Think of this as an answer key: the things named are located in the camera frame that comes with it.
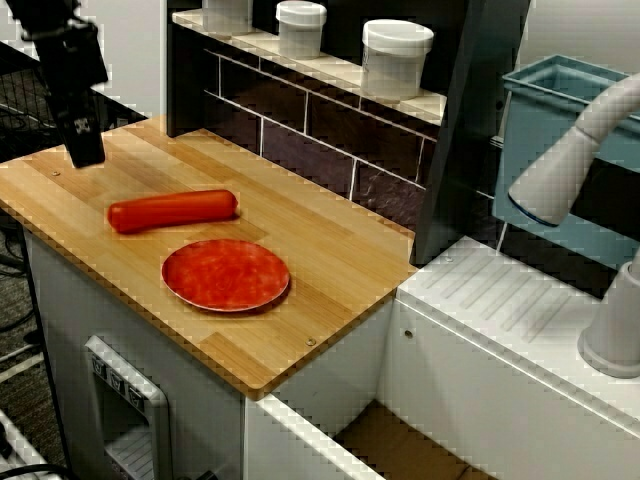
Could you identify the small white lidded jar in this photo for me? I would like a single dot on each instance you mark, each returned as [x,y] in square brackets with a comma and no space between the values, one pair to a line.
[300,30]

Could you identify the white toy sink unit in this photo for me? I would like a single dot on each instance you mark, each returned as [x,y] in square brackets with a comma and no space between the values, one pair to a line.
[500,350]

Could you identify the red toy sausage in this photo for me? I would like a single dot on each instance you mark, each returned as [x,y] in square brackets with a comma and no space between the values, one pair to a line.
[170,210]

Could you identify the large white lidded jar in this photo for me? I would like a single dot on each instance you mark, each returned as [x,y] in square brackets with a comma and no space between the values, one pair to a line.
[395,60]

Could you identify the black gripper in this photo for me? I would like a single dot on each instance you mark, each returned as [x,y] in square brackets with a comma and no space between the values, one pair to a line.
[70,52]

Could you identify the cream tiled shelf ledge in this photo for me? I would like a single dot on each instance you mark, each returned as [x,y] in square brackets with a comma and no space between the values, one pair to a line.
[320,67]

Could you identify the dark grey upright post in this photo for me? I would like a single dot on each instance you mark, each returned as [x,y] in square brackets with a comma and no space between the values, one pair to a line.
[465,130]

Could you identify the blue plastic bin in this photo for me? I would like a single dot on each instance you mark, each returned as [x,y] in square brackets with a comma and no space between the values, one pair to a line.
[540,150]

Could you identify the grey toy faucet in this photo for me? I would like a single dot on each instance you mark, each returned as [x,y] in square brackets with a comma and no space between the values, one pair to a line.
[590,150]

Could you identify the red round plate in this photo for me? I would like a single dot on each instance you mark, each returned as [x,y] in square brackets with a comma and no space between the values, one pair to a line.
[225,275]

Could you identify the white toy kitchen cabinet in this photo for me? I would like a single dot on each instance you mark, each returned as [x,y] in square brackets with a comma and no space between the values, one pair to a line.
[150,360]

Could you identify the white jar cut by frame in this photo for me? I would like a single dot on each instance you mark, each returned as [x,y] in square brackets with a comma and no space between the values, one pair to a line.
[227,12]

